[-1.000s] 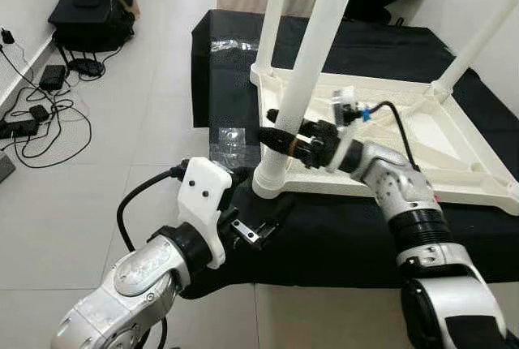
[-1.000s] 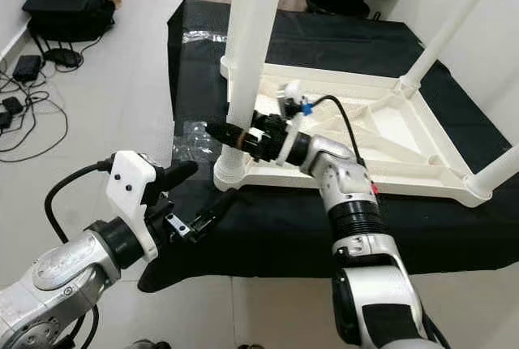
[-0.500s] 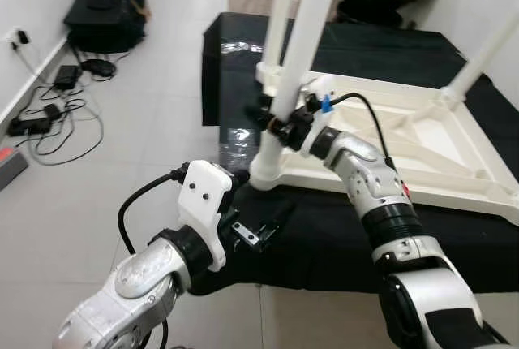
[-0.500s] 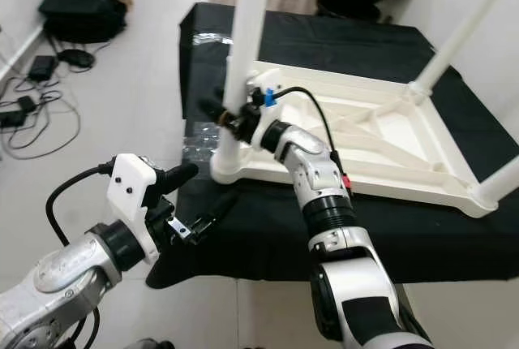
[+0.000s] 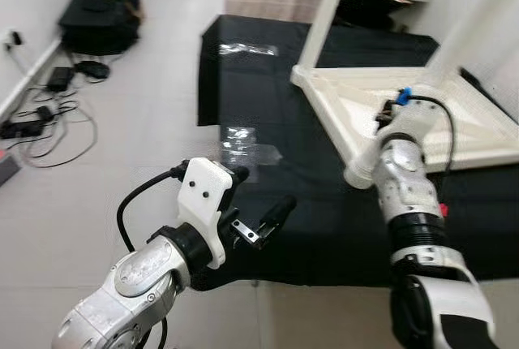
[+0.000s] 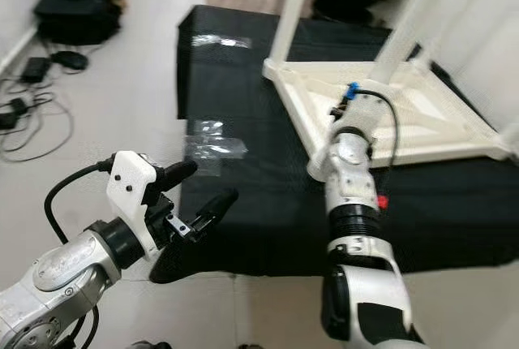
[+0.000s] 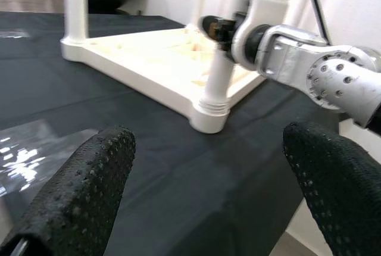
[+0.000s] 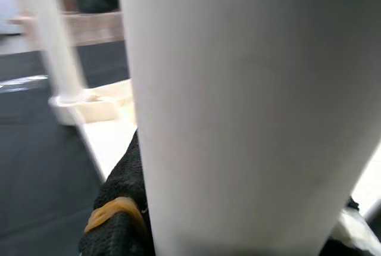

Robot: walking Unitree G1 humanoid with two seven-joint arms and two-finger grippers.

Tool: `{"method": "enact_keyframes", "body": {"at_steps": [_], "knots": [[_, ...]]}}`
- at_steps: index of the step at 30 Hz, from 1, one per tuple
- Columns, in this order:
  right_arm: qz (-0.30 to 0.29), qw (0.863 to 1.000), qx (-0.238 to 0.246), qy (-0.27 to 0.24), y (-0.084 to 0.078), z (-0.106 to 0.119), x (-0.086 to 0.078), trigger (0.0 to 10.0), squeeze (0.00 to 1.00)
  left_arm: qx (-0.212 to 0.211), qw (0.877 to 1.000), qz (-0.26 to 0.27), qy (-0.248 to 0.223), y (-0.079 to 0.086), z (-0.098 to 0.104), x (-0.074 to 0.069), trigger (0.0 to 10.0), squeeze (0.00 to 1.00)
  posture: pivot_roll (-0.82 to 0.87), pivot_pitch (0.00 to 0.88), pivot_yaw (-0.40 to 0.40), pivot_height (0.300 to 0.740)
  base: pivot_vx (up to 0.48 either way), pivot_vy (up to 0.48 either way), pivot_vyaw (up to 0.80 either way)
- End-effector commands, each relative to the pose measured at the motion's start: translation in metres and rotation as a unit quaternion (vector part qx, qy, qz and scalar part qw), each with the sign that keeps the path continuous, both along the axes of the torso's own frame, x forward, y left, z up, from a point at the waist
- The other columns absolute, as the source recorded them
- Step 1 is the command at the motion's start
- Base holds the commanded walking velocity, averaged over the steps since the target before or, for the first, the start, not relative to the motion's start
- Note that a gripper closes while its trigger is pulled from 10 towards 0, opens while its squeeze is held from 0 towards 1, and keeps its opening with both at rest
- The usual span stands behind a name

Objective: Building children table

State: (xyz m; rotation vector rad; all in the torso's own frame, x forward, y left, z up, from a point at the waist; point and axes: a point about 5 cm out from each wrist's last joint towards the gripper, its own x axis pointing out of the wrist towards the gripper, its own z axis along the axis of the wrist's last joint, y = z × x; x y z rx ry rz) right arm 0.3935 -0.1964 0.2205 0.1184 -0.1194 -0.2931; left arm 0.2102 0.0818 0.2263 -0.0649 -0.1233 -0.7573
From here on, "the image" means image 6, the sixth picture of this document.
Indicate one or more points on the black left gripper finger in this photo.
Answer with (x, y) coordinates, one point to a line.
(215, 209)
(178, 174)

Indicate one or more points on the clear plastic bag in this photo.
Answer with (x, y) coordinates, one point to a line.
(223, 40)
(215, 148)

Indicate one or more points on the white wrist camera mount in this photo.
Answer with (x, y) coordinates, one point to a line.
(361, 114)
(134, 187)

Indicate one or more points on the black oval floor object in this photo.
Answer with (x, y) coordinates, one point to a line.
(69, 60)

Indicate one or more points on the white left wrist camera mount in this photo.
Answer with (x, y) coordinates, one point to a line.
(134, 187)

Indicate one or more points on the black tablecloth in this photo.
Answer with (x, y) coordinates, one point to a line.
(276, 219)

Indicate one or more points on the black power strip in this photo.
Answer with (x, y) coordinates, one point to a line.
(12, 114)

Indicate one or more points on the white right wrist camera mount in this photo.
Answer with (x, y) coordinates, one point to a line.
(361, 114)

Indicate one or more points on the black power adapter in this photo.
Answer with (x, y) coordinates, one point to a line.
(36, 69)

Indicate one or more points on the black case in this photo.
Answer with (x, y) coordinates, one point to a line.
(77, 12)

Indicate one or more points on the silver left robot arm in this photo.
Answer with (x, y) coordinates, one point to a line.
(65, 280)

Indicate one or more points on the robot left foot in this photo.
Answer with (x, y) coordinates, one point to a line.
(150, 344)

